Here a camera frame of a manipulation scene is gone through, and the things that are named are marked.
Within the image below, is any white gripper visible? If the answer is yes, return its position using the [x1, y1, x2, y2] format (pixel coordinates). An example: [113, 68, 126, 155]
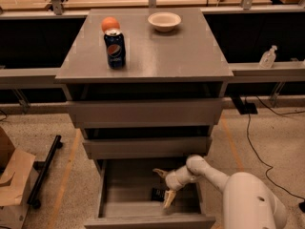
[153, 166, 197, 209]

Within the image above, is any dark blue rxbar wrapper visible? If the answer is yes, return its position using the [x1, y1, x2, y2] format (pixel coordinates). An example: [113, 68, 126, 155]
[151, 188, 165, 202]

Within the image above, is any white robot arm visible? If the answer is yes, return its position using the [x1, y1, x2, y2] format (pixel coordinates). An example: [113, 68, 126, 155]
[153, 155, 288, 229]

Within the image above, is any grey open bottom drawer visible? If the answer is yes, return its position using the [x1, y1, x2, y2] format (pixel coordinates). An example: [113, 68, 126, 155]
[85, 157, 215, 229]

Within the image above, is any grey middle drawer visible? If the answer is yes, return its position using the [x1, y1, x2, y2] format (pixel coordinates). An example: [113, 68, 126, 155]
[83, 136, 212, 159]

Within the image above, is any grey top drawer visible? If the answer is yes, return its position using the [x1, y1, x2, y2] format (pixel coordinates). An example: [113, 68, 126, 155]
[68, 99, 222, 128]

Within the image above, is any grey drawer cabinet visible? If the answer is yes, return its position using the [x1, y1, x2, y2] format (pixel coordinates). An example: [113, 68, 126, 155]
[55, 8, 233, 166]

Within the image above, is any black metal bar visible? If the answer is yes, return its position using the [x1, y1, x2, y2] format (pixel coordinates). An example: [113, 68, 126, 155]
[27, 135, 63, 209]

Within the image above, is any brown cardboard box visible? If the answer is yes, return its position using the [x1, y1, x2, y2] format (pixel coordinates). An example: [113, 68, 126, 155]
[0, 128, 37, 229]

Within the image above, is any blue pepsi can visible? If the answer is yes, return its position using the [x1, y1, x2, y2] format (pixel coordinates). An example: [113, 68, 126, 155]
[104, 28, 126, 70]

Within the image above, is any clear sanitizer pump bottle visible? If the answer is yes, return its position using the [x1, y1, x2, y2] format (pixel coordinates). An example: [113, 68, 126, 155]
[259, 45, 277, 69]

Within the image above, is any white paper bowl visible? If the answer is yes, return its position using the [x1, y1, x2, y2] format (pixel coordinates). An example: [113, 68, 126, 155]
[148, 12, 181, 32]

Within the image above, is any orange fruit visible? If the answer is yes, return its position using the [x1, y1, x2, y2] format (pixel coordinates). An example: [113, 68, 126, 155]
[101, 16, 120, 32]

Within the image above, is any black floor cable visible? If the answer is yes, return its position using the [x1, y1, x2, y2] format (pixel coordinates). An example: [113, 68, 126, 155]
[244, 95, 305, 214]

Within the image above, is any grey metal rail frame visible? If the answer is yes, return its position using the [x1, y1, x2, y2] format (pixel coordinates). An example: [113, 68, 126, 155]
[1, 7, 304, 88]

